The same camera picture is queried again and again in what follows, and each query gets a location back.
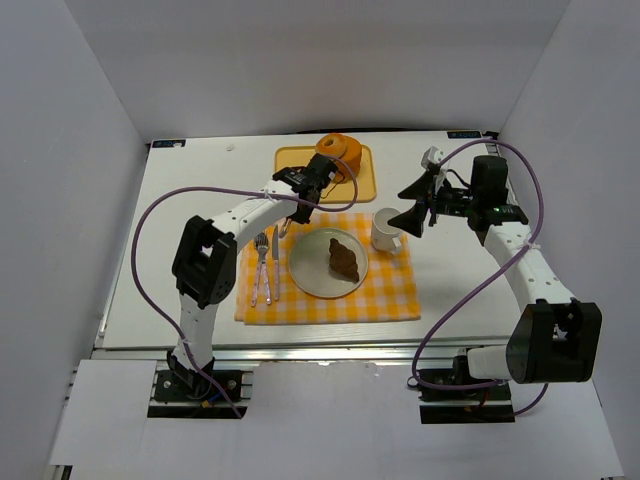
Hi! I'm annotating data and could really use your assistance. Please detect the pale green ceramic plate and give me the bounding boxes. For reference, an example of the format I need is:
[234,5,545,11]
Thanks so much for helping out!
[287,228,369,299]

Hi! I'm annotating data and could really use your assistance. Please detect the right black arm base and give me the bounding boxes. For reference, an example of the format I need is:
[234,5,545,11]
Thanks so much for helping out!
[406,378,515,425]

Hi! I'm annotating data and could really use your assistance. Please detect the silver table knife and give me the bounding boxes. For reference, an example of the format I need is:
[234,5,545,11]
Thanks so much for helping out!
[272,224,280,301]

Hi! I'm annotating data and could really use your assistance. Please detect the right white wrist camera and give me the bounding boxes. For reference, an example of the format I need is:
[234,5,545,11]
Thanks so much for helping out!
[421,146,447,193]

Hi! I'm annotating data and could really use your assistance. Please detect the white ceramic mug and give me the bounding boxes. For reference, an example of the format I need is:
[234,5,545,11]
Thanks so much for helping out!
[370,207,403,254]

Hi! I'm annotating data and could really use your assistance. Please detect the right blue table label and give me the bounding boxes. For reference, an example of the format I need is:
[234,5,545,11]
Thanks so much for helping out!
[446,130,482,140]

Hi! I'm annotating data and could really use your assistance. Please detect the left blue table label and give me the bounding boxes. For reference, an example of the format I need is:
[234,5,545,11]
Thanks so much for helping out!
[151,139,186,149]

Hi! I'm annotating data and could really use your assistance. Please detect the blue table label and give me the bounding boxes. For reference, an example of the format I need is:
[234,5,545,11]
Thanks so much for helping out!
[446,130,482,140]
[151,139,186,149]

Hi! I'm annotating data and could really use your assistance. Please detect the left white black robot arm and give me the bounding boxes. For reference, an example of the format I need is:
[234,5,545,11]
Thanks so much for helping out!
[168,154,338,375]

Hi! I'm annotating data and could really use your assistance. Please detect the brown chocolate croissant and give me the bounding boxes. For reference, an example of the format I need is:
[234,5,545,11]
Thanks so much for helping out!
[329,238,360,283]

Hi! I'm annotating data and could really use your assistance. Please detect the orange round bun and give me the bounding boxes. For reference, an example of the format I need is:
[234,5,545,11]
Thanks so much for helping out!
[338,136,362,180]

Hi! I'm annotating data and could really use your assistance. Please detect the orange glazed donut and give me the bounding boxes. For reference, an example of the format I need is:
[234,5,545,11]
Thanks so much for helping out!
[315,133,348,158]

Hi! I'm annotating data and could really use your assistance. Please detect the yellow checkered cloth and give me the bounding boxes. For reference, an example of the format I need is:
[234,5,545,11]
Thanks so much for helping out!
[234,212,421,325]

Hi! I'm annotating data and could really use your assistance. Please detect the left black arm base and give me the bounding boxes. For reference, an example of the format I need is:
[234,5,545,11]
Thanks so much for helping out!
[147,351,252,420]

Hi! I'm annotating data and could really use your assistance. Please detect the silver fork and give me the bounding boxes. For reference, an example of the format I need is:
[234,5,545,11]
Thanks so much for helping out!
[251,232,272,307]

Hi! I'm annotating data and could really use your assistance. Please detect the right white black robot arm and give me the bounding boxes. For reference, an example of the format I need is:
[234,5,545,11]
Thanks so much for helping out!
[389,147,602,386]

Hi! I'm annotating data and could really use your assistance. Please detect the yellow plastic tray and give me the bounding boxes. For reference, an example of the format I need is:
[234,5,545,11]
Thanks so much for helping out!
[274,145,377,204]

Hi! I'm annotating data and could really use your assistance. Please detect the aluminium table frame rail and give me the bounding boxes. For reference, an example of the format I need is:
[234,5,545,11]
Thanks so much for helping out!
[99,340,506,366]

